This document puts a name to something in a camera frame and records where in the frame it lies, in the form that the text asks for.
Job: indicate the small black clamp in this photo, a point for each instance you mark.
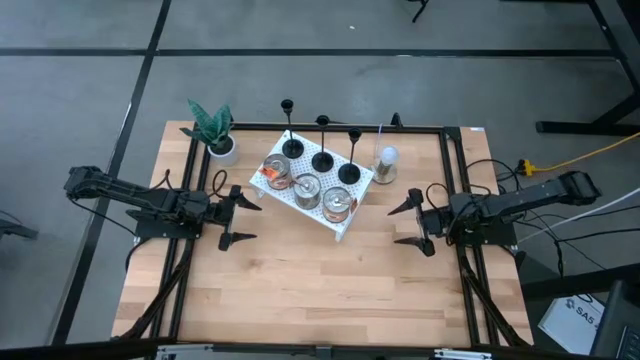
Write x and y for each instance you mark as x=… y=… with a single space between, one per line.
x=396 y=121

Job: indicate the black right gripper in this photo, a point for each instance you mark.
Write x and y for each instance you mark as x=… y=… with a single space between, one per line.
x=437 y=222

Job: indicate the white printed box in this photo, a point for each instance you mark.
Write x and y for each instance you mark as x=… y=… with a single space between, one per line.
x=570 y=325

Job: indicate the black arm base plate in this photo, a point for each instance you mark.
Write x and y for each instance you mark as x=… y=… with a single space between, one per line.
x=492 y=237
x=165 y=230

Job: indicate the candle tin with orange tag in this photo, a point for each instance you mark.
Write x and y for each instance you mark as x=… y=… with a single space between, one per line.
x=277 y=172

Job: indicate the white perforated shelf riser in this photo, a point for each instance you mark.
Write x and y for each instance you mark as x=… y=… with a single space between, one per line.
x=305 y=162

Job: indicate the black desk frame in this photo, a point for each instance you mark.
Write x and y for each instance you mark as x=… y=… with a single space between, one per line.
x=575 y=127

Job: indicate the black floor stand leg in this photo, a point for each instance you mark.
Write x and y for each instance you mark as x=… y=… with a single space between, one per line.
x=15 y=230

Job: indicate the black candlestick holder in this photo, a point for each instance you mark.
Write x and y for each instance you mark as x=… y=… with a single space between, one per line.
x=322 y=161
x=349 y=173
x=293 y=148

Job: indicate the green plant in white pot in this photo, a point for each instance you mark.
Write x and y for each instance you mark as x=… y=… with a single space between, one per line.
x=215 y=132

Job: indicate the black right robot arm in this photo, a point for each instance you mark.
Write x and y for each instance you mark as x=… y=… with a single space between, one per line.
x=525 y=197

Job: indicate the black overhead rig bar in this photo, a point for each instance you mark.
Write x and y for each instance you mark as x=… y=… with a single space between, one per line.
x=75 y=350

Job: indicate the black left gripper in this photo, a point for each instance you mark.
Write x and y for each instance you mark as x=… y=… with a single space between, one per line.
x=222 y=212

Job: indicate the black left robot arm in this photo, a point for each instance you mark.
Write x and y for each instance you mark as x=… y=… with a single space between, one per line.
x=125 y=192

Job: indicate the black laptop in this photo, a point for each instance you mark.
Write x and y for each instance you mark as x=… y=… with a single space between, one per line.
x=620 y=325

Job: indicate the silver candle tin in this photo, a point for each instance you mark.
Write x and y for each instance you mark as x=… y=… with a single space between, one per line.
x=337 y=205
x=307 y=191

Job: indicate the black aluminium table frame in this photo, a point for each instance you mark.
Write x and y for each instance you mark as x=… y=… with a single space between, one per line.
x=420 y=129

